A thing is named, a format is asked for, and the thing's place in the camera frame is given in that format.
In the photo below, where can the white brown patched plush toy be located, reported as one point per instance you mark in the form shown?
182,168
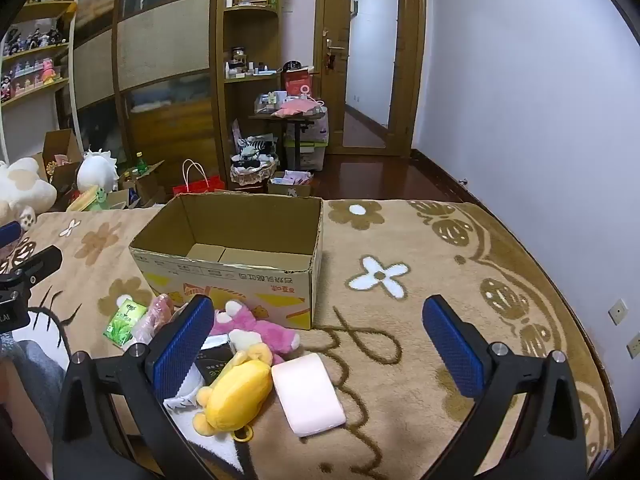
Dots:
22,185

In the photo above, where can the person's bare leg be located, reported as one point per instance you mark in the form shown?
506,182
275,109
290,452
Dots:
20,420

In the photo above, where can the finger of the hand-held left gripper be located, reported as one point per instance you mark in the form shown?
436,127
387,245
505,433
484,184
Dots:
9,234
42,262

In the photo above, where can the cardboard box with bottles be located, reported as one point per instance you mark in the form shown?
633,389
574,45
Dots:
145,187

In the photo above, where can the printed cardboard box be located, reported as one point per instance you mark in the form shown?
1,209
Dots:
240,280

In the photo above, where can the lace-trimmed basket of clothes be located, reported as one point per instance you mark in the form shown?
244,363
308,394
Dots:
252,170

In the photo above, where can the white fluffy plush toy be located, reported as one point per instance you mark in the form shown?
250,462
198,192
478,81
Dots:
97,170

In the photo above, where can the brown flower printed blanket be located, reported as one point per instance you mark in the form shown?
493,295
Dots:
400,240

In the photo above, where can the grey blue cloth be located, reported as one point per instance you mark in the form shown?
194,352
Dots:
42,370

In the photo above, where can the wooden side table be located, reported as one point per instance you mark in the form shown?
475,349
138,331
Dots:
295,125

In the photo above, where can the green packet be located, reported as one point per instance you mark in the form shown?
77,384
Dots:
122,322

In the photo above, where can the small open cardboard box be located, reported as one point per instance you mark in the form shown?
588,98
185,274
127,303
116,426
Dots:
290,185

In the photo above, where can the white serrated-edge packet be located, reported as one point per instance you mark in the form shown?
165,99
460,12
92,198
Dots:
182,400

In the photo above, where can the tall open cardboard box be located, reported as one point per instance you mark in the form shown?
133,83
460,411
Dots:
62,152

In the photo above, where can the pale pink soft roll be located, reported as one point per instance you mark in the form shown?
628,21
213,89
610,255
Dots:
305,390

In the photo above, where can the wooden corner shelf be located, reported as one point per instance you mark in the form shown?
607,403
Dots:
250,25

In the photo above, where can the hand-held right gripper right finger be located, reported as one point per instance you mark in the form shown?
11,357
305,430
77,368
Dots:
452,350

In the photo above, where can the wooden wardrobe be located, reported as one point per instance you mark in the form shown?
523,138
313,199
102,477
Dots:
165,60

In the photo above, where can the clear plastic storage bin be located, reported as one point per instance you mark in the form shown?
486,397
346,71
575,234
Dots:
312,147

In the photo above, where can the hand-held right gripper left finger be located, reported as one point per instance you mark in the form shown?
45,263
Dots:
182,347

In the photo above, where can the white wall socket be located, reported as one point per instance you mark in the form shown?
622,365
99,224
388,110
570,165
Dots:
618,311
635,345

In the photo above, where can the red box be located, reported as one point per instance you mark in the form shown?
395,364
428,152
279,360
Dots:
297,85

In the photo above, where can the black packet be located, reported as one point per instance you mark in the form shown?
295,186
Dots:
212,367

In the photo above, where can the yellow green flat box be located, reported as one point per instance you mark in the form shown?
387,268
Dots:
85,200

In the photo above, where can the green bottle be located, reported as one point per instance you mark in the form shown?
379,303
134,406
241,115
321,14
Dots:
142,162

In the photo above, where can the small green frog toy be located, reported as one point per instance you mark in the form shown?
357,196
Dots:
100,195

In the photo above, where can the row of small figurines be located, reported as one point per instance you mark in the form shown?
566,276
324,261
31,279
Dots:
32,40

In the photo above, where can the yellow display shelf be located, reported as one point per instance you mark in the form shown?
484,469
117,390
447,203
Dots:
35,50

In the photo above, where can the red paper bag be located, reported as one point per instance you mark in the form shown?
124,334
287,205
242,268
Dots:
197,185

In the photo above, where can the pink packet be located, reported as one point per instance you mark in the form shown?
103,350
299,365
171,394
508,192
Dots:
152,317

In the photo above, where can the yellow plush toy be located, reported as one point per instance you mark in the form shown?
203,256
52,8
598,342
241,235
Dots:
235,390

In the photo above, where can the wooden door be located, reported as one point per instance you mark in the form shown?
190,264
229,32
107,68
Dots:
410,60

